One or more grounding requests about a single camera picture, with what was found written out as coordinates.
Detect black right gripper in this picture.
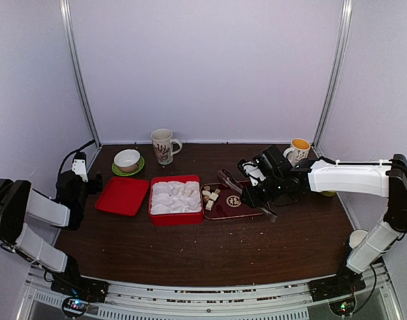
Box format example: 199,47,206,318
239,174,285,209

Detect red tin lid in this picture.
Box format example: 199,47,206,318
95,177,150,217

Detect metal serving tongs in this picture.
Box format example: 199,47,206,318
217,169,278,223

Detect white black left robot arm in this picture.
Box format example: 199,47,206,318
0,170,108,302

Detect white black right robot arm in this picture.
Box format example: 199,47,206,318
238,145,407,299

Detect white ceramic bowl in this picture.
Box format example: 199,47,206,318
114,149,141,173

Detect flower pattern mug yellow inside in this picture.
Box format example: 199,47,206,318
283,138,311,166

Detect lime green plastic bowl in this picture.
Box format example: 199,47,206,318
321,191,336,197

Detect green saucer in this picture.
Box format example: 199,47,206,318
111,157,145,177

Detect dark red lacquer tray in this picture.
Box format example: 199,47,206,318
201,183,264,221

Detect tall coral pattern mug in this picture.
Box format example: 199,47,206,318
151,129,183,165

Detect white paper liners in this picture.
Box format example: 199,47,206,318
150,181,202,215

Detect red tin box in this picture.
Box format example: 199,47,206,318
149,175,203,226

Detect white paper cup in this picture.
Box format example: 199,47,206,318
348,229,368,249

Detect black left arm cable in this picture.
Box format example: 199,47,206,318
58,139,97,174

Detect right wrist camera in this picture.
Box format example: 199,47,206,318
238,159,266,187

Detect aluminium front rail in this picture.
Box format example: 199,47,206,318
21,256,399,320

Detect aluminium left corner post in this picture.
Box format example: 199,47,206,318
60,0,102,148

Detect aluminium corner post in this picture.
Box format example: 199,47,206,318
60,0,102,148
312,0,353,153

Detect aluminium right corner post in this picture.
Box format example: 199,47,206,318
312,0,353,153

